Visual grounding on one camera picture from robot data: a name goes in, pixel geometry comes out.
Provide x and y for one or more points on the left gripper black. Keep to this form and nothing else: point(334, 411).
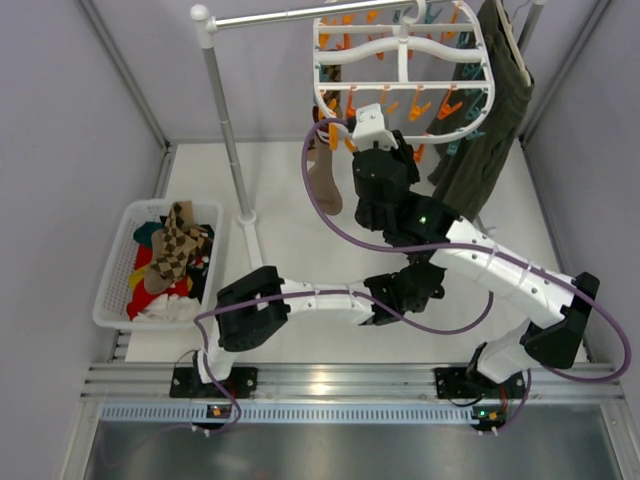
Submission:
point(417, 288)

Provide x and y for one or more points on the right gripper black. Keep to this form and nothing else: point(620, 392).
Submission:
point(401, 151)

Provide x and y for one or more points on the brown tan argyle sock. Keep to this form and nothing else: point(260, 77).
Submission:
point(175, 246)

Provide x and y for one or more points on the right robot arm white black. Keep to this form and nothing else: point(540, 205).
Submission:
point(438, 239)

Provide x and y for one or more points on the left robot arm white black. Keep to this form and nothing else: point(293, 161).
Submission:
point(255, 307)

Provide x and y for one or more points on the white oval clip hanger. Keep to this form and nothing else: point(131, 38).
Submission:
point(476, 90)

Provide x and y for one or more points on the white clothes hanger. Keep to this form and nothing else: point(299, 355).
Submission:
point(512, 43)

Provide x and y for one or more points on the pile of socks in basket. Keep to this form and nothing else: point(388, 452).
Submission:
point(170, 304)

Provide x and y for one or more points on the tan striped sock inner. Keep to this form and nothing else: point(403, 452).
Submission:
point(321, 175)

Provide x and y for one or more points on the olive green hanging garment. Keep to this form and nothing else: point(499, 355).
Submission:
point(469, 168)

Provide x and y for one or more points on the argyle sock right inner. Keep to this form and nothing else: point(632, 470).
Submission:
point(330, 74)

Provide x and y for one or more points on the white laundry basket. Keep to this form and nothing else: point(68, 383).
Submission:
point(114, 293)

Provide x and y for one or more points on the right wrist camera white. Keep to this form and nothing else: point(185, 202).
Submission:
point(370, 129)

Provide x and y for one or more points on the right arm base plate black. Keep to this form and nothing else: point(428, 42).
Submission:
point(455, 384)

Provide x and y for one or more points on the clothes rack metal frame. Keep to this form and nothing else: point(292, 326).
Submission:
point(225, 125)

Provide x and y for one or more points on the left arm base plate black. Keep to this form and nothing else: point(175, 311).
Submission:
point(186, 384)

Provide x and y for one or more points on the aluminium mounting rail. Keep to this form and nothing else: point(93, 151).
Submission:
point(332, 382)

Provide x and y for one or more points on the slotted cable duct grey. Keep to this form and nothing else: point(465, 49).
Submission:
point(289, 413)

